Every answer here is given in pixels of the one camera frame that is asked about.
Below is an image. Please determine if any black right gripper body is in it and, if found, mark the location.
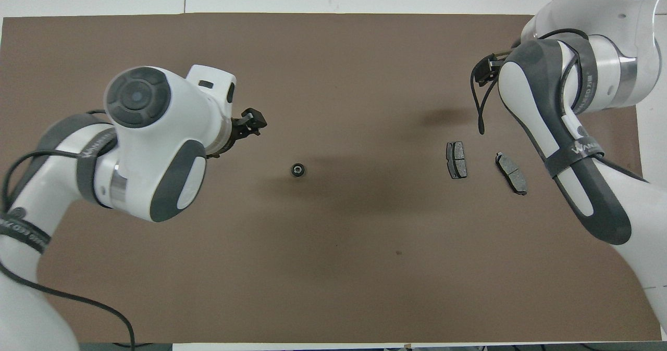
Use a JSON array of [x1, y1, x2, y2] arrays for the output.
[[472, 51, 514, 87]]

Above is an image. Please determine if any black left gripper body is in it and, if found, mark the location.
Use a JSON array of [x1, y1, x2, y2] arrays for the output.
[[206, 116, 250, 159]]

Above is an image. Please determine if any brown table mat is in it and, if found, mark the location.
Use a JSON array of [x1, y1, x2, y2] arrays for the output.
[[0, 12, 662, 344]]

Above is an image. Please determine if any rectangular dark grey brake pad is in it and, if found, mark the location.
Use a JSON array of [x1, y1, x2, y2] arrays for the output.
[[446, 141, 467, 180]]

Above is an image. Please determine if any tapered dark grey brake pad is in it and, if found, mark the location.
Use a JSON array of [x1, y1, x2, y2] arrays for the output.
[[495, 152, 528, 196]]

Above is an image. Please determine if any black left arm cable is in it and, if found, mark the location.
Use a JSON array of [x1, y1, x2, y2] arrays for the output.
[[0, 151, 137, 351]]

